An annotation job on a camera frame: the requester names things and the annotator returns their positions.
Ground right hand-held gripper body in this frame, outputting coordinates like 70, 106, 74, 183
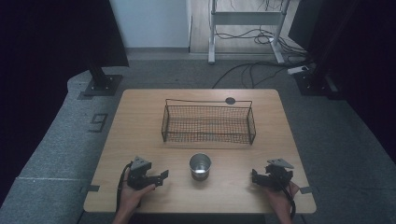
264, 158, 295, 191

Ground person's left hand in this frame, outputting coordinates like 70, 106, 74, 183
119, 170, 157, 217

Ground black wire mesh basket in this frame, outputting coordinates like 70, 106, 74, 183
161, 98, 258, 147

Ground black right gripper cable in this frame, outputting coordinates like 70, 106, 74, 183
274, 174, 297, 219

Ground dark curtain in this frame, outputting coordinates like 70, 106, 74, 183
0, 0, 131, 206
288, 0, 396, 157

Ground black floor cables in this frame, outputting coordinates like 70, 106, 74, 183
211, 26, 316, 91

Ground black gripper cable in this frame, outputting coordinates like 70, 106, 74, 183
274, 174, 297, 219
115, 161, 134, 216

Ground person's right hand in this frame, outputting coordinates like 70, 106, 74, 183
265, 180, 301, 220

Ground steel metal cup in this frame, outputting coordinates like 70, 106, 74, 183
189, 152, 213, 182

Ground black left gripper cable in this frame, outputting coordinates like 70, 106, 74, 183
115, 161, 134, 216

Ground black stand with base plate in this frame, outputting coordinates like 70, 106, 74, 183
81, 59, 124, 98
293, 59, 341, 98

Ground white power strip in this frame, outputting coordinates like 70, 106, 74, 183
286, 64, 310, 76

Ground white desk frame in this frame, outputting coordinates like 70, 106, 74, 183
207, 0, 291, 65

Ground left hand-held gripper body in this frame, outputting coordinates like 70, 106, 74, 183
126, 155, 154, 191

